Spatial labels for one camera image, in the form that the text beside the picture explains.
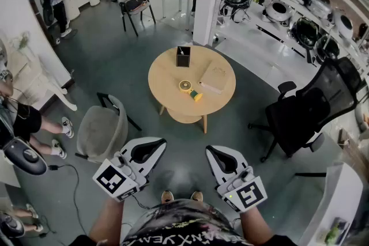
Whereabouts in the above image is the round wooden table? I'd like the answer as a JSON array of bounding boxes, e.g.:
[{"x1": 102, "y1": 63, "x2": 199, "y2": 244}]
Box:
[{"x1": 148, "y1": 45, "x2": 237, "y2": 134}]

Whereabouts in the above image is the white carved console table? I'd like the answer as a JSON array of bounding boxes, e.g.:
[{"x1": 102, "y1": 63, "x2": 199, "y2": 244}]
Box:
[{"x1": 0, "y1": 30, "x2": 78, "y2": 112}]

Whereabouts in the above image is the white metal shelf rack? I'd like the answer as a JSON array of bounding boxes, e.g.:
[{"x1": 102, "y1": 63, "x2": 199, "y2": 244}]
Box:
[{"x1": 214, "y1": 0, "x2": 369, "y2": 81}]

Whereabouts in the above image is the yellow handheld mini fan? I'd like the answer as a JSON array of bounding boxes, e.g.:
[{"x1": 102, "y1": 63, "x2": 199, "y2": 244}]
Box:
[{"x1": 178, "y1": 80, "x2": 204, "y2": 103}]

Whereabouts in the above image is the black square pen holder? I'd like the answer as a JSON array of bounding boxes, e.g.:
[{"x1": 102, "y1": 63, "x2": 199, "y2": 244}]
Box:
[{"x1": 176, "y1": 46, "x2": 191, "y2": 68}]

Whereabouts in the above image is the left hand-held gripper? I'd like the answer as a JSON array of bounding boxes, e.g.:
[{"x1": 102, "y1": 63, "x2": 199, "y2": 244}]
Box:
[{"x1": 92, "y1": 137, "x2": 168, "y2": 202}]

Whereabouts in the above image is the white cabinet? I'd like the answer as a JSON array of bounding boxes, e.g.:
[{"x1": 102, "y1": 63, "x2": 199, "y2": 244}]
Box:
[{"x1": 296, "y1": 161, "x2": 364, "y2": 246}]

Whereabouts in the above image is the person's sneaker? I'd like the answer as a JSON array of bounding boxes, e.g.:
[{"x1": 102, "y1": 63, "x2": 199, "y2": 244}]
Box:
[
  {"x1": 190, "y1": 190, "x2": 204, "y2": 203},
  {"x1": 160, "y1": 189, "x2": 175, "y2": 205}
]

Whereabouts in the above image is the dark blue orange bag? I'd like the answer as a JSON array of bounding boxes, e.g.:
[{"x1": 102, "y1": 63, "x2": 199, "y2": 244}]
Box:
[{"x1": 124, "y1": 0, "x2": 145, "y2": 13}]

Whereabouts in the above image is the person in black t-shirt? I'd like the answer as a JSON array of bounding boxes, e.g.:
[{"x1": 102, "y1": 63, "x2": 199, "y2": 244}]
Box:
[{"x1": 69, "y1": 198, "x2": 302, "y2": 246}]

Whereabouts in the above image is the grey upholstered armchair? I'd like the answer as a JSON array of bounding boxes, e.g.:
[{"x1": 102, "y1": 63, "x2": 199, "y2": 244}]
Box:
[{"x1": 74, "y1": 92, "x2": 142, "y2": 164}]

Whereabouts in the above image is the person's right sneaker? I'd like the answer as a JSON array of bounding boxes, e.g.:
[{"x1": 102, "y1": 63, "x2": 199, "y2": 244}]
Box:
[{"x1": 190, "y1": 190, "x2": 204, "y2": 203}]

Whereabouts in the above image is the black mesh office chair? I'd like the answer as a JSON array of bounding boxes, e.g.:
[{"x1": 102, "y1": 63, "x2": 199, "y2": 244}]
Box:
[{"x1": 247, "y1": 56, "x2": 363, "y2": 164}]

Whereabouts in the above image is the person's left sneaker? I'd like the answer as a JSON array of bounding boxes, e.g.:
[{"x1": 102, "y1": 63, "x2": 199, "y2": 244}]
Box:
[{"x1": 160, "y1": 189, "x2": 175, "y2": 205}]

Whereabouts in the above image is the shelf of white robot parts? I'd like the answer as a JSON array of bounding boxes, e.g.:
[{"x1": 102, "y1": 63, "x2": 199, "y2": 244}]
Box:
[{"x1": 220, "y1": 0, "x2": 356, "y2": 65}]

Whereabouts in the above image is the person's right forearm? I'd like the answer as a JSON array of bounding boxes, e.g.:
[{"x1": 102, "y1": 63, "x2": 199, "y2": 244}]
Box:
[{"x1": 238, "y1": 206, "x2": 274, "y2": 243}]

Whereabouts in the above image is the dark wooden rack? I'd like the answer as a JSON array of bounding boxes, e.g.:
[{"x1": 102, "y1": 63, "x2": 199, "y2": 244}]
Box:
[{"x1": 28, "y1": 0, "x2": 56, "y2": 39}]

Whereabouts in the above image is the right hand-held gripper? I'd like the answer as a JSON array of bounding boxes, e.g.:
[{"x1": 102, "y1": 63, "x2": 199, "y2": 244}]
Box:
[{"x1": 205, "y1": 145, "x2": 269, "y2": 214}]

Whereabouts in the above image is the person's left forearm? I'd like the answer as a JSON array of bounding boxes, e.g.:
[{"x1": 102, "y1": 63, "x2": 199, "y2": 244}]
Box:
[{"x1": 88, "y1": 197, "x2": 125, "y2": 246}]

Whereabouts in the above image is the black power cable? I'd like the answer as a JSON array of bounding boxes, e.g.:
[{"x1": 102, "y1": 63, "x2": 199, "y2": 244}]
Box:
[{"x1": 47, "y1": 163, "x2": 90, "y2": 236}]

